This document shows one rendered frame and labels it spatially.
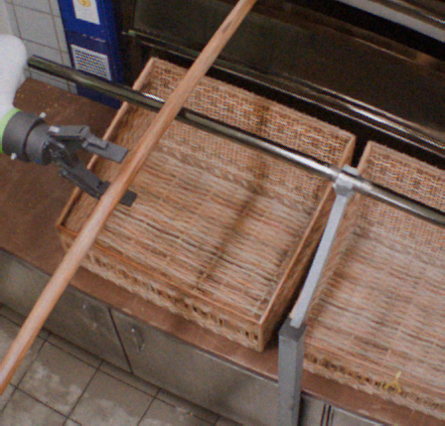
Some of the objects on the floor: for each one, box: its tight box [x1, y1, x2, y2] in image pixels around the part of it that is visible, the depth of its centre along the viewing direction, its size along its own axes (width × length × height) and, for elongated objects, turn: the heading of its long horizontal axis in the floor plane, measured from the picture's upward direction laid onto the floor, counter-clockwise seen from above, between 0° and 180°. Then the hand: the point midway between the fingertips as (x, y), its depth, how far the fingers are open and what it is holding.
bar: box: [28, 55, 445, 426], centre depth 217 cm, size 31×127×118 cm, turn 64°
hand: (123, 177), depth 172 cm, fingers open, 13 cm apart
